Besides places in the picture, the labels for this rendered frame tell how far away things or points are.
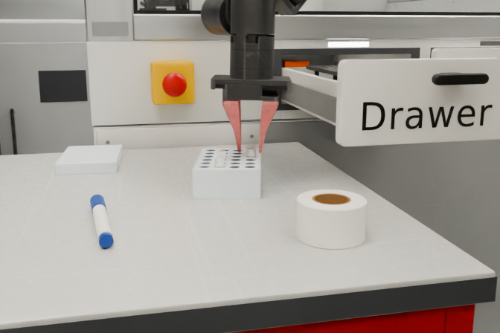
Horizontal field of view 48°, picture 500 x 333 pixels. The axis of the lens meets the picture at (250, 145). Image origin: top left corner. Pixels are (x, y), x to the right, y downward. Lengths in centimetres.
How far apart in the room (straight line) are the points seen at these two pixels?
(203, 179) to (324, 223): 21
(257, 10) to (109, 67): 37
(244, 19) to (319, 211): 28
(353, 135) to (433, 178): 50
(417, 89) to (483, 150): 51
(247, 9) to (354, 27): 41
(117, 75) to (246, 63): 35
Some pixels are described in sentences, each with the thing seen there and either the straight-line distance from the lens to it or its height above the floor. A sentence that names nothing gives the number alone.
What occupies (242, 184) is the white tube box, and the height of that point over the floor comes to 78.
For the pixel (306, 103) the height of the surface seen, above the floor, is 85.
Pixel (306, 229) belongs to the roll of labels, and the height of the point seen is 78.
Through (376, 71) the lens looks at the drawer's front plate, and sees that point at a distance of 73.
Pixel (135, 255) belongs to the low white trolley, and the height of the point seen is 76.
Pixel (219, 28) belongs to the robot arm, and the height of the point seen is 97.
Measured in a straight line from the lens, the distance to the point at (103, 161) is 85.
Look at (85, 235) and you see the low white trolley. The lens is 61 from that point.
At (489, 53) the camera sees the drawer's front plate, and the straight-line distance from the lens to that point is 120.
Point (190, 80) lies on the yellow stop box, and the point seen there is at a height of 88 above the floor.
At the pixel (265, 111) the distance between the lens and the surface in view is 72.
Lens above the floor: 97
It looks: 12 degrees down
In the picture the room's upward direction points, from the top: straight up
